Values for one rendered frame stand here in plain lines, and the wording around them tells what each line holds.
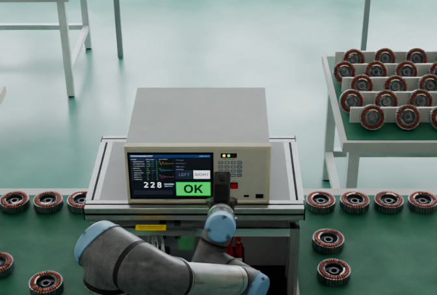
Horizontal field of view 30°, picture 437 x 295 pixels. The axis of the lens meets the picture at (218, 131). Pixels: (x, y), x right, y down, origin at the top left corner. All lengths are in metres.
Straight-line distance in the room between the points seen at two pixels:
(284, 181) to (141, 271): 1.00
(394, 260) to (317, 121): 2.42
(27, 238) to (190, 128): 0.85
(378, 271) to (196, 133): 0.83
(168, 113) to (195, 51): 3.60
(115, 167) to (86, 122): 2.58
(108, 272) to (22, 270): 1.17
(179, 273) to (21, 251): 1.32
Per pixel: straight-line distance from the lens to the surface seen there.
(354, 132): 3.65
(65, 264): 2.92
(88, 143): 5.05
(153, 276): 1.73
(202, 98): 2.68
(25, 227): 3.12
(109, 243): 1.78
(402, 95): 3.87
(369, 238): 3.02
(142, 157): 2.44
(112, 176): 2.67
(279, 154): 2.76
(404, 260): 2.94
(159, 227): 2.51
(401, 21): 6.84
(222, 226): 2.08
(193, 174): 2.46
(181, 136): 2.47
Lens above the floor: 2.57
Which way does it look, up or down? 30 degrees down
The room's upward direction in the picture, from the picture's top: straight up
